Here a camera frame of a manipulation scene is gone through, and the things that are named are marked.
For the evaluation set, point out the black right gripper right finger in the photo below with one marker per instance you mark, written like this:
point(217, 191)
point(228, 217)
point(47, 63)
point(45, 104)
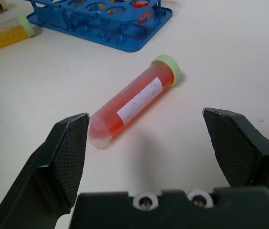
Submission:
point(239, 148)

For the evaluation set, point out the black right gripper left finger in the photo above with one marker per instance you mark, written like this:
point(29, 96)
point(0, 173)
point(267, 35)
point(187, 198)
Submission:
point(53, 167)

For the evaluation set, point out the red liquid tube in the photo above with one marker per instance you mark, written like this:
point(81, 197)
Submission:
point(134, 100)

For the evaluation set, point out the yellow liquid tube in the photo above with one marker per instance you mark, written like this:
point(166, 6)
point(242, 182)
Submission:
point(3, 35)

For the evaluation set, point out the blue tube rack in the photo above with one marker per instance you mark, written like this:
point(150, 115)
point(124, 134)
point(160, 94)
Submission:
point(115, 26)

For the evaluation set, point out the tube with orange liquid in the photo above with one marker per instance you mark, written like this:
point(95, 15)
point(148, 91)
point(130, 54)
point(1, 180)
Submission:
point(142, 14)

